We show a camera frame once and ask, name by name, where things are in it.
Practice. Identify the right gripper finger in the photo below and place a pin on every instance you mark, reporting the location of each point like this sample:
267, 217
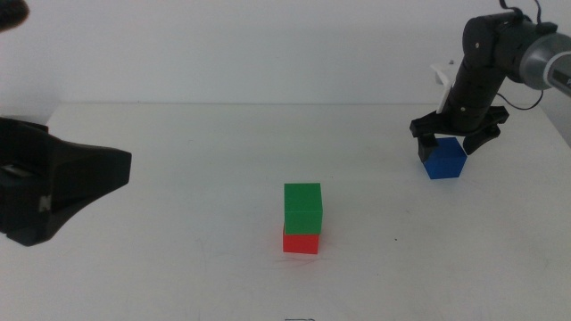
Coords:
427, 147
477, 143

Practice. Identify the blue cube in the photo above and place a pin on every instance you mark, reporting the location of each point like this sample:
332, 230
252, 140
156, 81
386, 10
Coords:
446, 164

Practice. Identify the green cube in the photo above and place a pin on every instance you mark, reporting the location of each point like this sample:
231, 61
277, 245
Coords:
303, 207

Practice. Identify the red cube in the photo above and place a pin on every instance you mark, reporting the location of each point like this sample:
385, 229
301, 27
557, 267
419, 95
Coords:
301, 245

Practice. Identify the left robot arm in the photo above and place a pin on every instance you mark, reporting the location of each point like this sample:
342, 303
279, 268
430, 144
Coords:
11, 13

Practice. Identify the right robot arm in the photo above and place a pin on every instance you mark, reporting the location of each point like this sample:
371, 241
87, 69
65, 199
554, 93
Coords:
535, 58

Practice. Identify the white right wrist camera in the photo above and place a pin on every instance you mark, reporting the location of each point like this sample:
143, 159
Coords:
444, 76

